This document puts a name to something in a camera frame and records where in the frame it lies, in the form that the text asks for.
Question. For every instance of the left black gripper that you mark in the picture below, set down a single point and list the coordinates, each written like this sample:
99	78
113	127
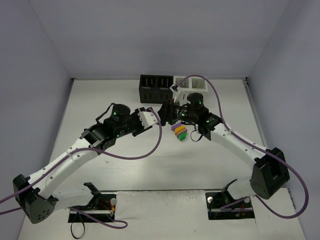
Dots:
136	123

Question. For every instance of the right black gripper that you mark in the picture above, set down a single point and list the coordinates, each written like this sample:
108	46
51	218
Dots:
165	113

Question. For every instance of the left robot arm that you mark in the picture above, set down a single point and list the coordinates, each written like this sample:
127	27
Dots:
38	194

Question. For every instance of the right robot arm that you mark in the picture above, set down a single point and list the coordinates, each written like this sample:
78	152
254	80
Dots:
268	173

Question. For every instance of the yellow curved lego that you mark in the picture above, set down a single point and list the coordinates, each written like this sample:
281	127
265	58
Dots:
179	129

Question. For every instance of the pink patterned lego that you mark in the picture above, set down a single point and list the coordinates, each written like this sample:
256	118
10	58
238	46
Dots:
181	132

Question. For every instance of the purple curved lego top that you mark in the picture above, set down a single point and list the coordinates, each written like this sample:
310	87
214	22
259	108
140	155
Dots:
176	126

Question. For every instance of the dark green lego piece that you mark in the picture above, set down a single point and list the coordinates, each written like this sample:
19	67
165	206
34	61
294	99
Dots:
182	137

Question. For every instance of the white slotted double container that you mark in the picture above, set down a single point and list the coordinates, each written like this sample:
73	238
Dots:
192	84

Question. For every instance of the black slotted double container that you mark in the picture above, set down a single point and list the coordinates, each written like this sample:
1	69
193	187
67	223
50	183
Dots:
155	89

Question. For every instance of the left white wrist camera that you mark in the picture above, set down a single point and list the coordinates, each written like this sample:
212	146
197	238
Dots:
148	119

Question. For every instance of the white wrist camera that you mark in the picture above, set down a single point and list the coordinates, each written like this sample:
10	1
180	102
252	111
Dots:
176	90
148	119

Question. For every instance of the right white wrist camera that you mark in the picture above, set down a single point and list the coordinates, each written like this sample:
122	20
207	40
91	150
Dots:
176	90

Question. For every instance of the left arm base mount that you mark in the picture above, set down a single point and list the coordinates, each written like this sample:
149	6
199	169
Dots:
102	206

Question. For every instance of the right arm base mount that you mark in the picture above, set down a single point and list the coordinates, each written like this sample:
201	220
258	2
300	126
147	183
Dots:
221	206

